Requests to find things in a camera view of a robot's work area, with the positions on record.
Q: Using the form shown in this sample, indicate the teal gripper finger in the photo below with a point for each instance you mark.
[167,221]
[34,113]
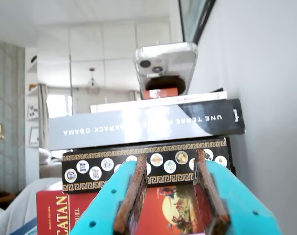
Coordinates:
[236,203]
[106,200]

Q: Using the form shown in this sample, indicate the red Catan game box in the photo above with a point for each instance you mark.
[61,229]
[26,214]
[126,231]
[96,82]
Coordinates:
[53,213]

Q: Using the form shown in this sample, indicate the grey Obama book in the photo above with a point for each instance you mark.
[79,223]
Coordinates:
[114,129]

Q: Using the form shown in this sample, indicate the blue flat item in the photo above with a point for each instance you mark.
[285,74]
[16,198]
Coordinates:
[28,228]

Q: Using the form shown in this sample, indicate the white bed cover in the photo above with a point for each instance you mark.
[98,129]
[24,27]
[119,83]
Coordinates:
[13,208]

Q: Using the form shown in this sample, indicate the thin white book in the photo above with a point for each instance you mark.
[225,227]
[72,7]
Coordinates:
[138,104]

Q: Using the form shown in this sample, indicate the white curtain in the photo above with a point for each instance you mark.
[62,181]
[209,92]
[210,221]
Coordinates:
[42,117]

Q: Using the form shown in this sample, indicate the small orange box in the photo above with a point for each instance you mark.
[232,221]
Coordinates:
[168,92]

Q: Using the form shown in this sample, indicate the dark round object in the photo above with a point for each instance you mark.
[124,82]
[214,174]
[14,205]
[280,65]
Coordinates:
[180,85]

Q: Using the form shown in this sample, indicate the white smartphone in clear case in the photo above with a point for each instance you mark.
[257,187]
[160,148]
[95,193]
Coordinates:
[168,56]

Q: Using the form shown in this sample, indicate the mirrored white wardrobe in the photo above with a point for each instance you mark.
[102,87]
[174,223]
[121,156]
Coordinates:
[89,44]

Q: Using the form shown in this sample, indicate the gold wall lamp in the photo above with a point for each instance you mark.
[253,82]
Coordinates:
[0,132]

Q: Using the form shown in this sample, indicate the white wall shelf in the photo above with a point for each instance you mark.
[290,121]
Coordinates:
[32,71]

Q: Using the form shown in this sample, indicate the black picture frame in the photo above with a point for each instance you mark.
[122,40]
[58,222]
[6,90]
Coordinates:
[190,19]

